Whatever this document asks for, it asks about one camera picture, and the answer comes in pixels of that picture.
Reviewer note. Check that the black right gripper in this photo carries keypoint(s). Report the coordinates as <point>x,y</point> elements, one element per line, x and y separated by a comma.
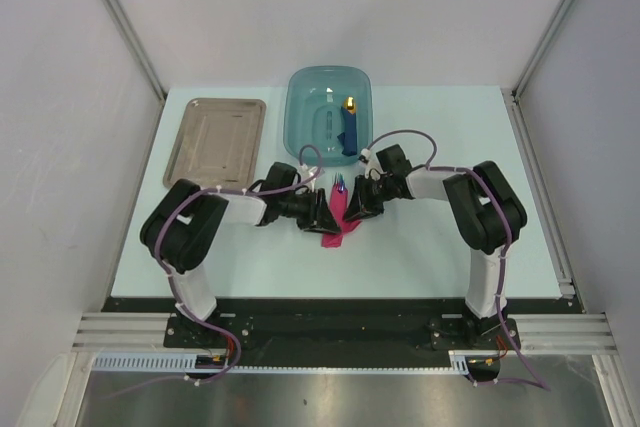
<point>361,203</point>

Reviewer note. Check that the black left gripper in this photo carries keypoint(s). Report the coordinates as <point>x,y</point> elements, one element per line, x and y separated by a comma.
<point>317,212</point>

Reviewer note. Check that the pink paper napkin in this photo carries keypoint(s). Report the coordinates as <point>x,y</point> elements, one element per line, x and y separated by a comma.
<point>338,205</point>

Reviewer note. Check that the iridescent fork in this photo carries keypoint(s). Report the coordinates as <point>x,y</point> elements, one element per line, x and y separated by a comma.
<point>334,183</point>

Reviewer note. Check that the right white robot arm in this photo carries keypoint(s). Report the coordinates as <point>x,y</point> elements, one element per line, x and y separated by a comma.
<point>488,214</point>

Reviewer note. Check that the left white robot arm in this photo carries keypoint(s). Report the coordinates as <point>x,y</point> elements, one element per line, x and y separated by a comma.
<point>180,231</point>

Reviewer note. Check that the teal plastic basin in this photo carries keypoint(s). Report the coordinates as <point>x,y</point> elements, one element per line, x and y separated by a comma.
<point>313,112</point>

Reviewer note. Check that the brown metal tray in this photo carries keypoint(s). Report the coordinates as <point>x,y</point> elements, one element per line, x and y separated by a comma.
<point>217,143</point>

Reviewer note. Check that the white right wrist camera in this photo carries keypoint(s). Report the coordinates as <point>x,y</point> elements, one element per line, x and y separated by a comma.
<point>370,164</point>

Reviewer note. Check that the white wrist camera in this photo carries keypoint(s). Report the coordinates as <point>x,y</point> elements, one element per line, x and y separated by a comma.
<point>370,164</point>
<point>309,175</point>

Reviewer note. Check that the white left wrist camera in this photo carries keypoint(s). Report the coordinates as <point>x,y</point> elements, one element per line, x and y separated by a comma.
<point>309,175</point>

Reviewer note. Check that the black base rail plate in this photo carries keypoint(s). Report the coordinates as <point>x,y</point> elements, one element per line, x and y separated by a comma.
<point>344,334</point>

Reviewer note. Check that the right aluminium frame post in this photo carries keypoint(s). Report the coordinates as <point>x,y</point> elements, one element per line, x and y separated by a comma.
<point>552,29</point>

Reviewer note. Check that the aluminium frame post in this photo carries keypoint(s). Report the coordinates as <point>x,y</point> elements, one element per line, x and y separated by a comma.
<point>135,47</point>
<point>552,29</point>

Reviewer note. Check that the aluminium front rail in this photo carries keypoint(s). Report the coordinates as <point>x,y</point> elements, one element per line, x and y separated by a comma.
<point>565,334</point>

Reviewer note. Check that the white slotted cable duct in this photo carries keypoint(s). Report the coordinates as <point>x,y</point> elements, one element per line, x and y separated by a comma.
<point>144,362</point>

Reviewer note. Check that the left aluminium frame post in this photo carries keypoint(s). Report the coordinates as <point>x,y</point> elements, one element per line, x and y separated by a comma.
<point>135,47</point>

